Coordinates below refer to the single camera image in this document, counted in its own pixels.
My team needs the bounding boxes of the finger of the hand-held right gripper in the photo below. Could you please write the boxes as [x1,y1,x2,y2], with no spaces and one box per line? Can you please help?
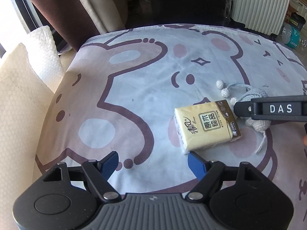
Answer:
[233,98,255,118]

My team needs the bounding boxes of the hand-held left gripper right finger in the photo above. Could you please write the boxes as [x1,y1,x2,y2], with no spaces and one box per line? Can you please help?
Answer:
[186,152,271,201]

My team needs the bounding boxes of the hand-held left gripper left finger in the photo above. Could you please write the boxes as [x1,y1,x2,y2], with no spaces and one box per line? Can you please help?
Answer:
[43,151,123,202]

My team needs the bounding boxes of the grey knitted hat with pompoms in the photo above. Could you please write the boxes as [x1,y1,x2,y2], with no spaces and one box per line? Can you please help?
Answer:
[216,79,272,155]

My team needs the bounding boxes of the yellow tissue packet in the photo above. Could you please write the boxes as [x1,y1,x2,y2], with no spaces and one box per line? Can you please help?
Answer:
[173,99,242,155]

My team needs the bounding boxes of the teal plastic container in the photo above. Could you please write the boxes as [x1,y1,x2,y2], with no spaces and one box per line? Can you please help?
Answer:
[281,23,305,50]

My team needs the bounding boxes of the printed bear blanket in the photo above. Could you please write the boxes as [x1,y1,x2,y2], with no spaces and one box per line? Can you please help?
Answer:
[35,23,307,230]

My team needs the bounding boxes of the black trash bin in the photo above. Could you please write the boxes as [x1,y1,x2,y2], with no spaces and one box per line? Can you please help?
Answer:
[289,12,307,32]

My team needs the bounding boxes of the red cardboard box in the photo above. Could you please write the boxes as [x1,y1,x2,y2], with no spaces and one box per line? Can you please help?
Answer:
[285,6,298,24]

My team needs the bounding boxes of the white paper towel rolls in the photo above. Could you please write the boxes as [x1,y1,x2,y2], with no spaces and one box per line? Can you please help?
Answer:
[0,43,56,230]

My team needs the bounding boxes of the white ribbed suitcase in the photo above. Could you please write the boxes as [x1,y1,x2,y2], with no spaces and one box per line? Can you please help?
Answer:
[231,0,293,36]

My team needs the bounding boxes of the cream cabinet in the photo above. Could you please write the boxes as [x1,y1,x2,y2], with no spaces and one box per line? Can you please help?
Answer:
[289,0,307,17]

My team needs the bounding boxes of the white bubble wrap roll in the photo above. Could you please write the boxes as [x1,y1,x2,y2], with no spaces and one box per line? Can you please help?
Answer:
[26,25,66,93]

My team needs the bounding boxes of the beige curtain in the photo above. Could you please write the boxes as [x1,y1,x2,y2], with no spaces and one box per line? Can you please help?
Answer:
[67,0,127,35]

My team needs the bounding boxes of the brown curtain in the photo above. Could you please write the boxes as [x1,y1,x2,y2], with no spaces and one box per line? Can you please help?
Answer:
[18,0,102,51]

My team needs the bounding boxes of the black window railing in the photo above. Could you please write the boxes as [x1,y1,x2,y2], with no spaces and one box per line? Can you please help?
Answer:
[0,0,41,58]

